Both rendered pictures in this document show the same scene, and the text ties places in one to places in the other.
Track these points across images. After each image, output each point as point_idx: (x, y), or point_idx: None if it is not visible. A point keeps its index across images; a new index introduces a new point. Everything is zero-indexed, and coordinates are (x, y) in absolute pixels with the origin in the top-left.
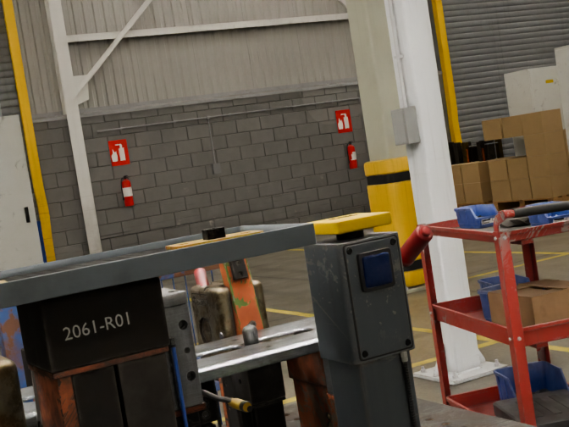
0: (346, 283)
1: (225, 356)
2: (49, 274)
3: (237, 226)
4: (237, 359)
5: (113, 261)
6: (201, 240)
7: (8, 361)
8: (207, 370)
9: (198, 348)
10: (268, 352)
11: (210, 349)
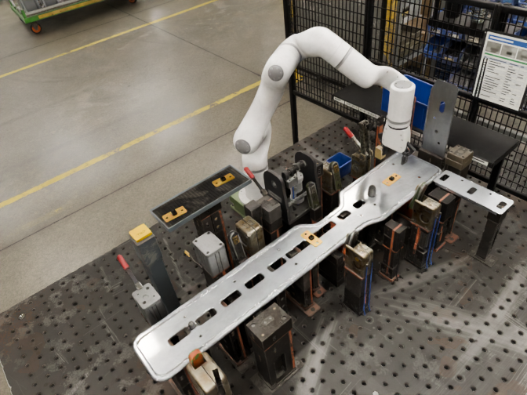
0: None
1: (199, 308)
2: (201, 180)
3: (169, 228)
4: (193, 297)
5: (197, 201)
6: (177, 213)
7: (236, 222)
8: (202, 290)
9: (214, 326)
10: (183, 304)
11: (208, 322)
